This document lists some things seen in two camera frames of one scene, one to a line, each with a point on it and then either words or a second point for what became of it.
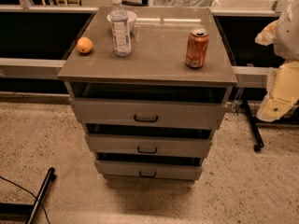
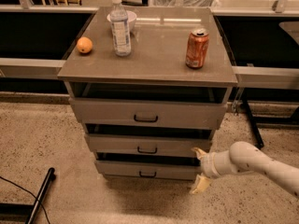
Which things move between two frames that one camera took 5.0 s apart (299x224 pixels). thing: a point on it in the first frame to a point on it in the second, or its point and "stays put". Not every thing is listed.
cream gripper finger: x=273 y=109 to x=201 y=185
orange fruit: x=84 y=45 stays put
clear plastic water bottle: x=120 y=27 stays put
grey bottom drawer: x=149 y=170 stays put
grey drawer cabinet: x=149 y=85 stays put
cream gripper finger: x=267 y=35 to x=199 y=152
